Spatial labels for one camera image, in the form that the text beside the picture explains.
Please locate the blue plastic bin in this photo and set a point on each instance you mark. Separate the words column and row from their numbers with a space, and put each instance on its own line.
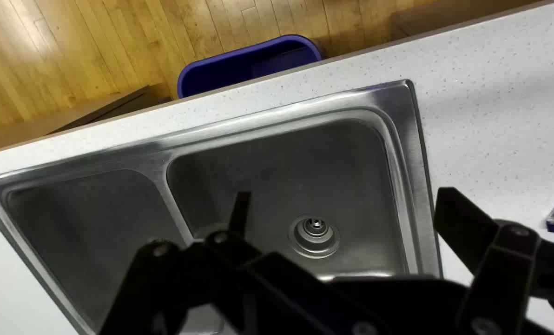
column 245, row 66

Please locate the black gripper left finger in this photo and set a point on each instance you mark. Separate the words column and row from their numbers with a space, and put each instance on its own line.
column 259, row 286

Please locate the stainless steel double sink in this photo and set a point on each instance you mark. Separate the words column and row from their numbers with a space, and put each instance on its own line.
column 102, row 156

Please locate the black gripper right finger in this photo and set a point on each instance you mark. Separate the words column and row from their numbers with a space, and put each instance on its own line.
column 511, row 273

